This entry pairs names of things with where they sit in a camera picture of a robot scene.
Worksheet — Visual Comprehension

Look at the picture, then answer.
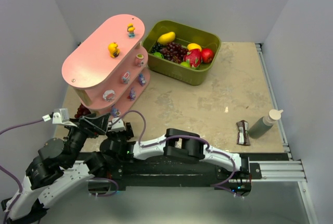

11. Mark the pink toy dragon fruit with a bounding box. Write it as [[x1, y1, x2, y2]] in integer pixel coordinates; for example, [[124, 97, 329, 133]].
[[183, 48, 202, 69]]

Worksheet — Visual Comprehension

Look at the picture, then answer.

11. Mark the red toy apple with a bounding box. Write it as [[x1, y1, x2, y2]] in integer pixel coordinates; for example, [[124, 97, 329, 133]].
[[201, 48, 214, 64]]

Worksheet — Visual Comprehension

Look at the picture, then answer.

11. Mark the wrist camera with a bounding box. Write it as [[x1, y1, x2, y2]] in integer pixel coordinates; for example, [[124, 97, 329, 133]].
[[107, 117, 126, 132], [42, 108, 78, 127]]

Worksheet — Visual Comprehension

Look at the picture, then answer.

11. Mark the black grape bunch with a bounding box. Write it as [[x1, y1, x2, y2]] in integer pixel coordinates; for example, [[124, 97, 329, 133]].
[[150, 43, 164, 54]]

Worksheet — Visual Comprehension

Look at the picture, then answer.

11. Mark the black table frame rail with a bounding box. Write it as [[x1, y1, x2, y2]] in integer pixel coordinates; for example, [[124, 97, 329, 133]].
[[78, 152, 308, 192]]

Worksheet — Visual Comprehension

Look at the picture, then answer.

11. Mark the purple bunny toy with strawberry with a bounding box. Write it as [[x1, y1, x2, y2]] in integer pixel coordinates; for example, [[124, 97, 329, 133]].
[[111, 106, 121, 118]]

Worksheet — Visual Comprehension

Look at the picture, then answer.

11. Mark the green toy pear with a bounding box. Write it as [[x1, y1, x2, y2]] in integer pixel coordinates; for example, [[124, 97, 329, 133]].
[[180, 61, 191, 68]]

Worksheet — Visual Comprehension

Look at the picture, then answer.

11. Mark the pink three-tier wooden shelf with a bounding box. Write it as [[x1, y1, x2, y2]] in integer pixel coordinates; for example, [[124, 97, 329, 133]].
[[61, 14, 150, 118]]

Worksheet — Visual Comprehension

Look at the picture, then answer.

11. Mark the yellow toy lemon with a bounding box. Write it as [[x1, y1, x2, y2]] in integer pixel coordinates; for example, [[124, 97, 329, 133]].
[[187, 43, 202, 52]]

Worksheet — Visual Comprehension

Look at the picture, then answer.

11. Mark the dark red grape bunch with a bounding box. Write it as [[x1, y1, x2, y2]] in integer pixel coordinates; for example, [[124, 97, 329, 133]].
[[160, 42, 188, 64]]

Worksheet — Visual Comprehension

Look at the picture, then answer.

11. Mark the yellow duck toy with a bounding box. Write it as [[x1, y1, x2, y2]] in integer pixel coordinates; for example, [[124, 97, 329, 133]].
[[108, 42, 120, 58]]

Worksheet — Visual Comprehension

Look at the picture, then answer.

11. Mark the olive green plastic bin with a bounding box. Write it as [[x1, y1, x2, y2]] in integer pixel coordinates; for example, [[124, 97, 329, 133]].
[[142, 20, 221, 85]]

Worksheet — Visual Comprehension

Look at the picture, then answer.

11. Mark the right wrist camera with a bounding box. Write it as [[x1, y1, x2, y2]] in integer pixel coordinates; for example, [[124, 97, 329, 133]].
[[107, 117, 126, 132]]

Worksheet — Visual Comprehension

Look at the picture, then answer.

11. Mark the brown snack wrapper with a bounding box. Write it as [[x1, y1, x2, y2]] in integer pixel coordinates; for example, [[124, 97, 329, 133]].
[[236, 120, 251, 146]]

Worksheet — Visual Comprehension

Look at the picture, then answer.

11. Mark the pink round toy white face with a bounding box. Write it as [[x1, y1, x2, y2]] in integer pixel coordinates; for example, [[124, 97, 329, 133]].
[[103, 90, 116, 102]]

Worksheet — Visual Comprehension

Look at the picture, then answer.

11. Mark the green sauce squeeze bottle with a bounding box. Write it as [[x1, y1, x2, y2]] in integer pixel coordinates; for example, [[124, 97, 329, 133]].
[[248, 109, 283, 139]]

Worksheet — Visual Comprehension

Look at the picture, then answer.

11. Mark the yellow minion toy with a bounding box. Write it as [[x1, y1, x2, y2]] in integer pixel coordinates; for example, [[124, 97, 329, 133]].
[[127, 23, 135, 38]]

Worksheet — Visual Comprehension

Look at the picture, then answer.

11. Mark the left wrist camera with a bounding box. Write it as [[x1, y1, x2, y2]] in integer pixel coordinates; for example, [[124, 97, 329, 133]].
[[42, 108, 78, 127]]

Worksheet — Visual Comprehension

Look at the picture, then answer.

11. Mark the pink toy with green center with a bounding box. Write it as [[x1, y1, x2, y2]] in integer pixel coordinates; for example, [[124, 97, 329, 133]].
[[135, 53, 145, 67]]

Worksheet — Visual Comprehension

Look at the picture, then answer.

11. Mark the green toy lime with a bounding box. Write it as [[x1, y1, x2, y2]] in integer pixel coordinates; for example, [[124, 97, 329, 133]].
[[153, 52, 164, 59]]

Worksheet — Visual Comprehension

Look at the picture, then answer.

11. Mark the purple bunny toy blue bow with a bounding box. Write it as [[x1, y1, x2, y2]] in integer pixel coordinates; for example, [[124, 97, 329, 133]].
[[138, 73, 146, 86]]

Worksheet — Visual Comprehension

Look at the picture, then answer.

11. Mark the yellow toy mango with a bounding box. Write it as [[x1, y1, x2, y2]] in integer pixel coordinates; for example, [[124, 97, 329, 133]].
[[157, 31, 176, 45]]

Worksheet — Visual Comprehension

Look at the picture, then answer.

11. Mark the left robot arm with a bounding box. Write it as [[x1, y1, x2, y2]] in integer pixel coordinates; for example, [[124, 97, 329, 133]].
[[1, 114, 110, 223]]

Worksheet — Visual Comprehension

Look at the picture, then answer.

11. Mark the red grape bunch on table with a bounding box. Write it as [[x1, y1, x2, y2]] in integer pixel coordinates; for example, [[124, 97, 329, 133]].
[[74, 104, 91, 118]]

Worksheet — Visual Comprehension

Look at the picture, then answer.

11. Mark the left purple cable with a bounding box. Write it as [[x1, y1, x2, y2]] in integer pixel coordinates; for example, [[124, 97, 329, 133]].
[[0, 119, 45, 219]]

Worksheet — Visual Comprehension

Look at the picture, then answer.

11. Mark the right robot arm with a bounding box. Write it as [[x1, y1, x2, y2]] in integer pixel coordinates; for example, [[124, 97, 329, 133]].
[[99, 124, 250, 178]]

